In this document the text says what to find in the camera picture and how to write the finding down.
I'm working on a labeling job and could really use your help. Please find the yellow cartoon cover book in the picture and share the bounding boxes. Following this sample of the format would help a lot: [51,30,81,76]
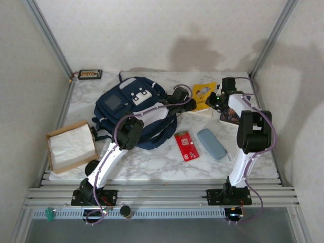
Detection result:
[191,81,218,119]

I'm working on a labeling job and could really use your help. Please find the red card package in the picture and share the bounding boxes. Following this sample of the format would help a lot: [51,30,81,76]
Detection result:
[174,130,200,163]

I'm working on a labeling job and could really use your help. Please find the blue-grey pencil case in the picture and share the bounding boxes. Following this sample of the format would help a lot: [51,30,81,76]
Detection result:
[196,128,231,161]

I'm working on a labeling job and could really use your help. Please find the navy blue student backpack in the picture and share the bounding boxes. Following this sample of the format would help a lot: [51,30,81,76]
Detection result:
[93,72,178,150]

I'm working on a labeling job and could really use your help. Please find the aluminium mounting rails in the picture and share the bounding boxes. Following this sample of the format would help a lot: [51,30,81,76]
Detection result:
[22,178,301,210]

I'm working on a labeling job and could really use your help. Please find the black battery charger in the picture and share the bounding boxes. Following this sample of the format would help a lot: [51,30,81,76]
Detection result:
[77,69,103,80]

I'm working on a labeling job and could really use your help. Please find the brown cardboard box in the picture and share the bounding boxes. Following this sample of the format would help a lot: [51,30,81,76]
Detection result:
[45,120,99,175]

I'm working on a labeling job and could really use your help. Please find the black round disc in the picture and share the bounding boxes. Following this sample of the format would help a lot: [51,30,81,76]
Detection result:
[85,159,100,177]

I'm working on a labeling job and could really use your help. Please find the small electronics board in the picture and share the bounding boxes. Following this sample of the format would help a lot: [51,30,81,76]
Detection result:
[224,206,246,220]
[83,206,114,221]

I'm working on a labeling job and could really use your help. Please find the white crumpled paper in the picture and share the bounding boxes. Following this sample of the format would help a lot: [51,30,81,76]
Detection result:
[48,124,96,171]

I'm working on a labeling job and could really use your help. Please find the black round knob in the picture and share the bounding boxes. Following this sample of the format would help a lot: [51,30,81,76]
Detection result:
[119,205,133,220]

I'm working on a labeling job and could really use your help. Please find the green plug connector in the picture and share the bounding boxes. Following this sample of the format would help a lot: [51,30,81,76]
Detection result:
[45,207,56,222]

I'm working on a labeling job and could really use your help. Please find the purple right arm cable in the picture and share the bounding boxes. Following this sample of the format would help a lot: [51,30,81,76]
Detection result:
[227,76,278,225]

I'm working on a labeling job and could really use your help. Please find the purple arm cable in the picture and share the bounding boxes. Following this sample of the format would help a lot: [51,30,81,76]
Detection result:
[227,76,278,225]
[85,84,193,226]

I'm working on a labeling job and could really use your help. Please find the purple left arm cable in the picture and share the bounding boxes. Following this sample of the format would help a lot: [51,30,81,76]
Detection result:
[85,84,193,226]

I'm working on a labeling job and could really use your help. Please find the aluminium frame post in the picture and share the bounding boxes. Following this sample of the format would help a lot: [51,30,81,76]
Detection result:
[249,0,299,78]
[21,0,74,79]

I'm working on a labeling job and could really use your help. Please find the aluminium table side rail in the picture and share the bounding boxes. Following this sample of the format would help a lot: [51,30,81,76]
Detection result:
[40,75,76,180]
[249,75,285,186]

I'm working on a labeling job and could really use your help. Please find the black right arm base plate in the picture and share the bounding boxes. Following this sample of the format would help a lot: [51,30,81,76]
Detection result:
[206,188,253,206]

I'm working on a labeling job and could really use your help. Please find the grey slotted cable duct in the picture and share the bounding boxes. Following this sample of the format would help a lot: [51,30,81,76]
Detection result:
[31,209,226,220]

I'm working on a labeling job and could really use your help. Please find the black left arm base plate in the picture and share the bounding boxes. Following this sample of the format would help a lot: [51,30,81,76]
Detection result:
[70,189,118,207]

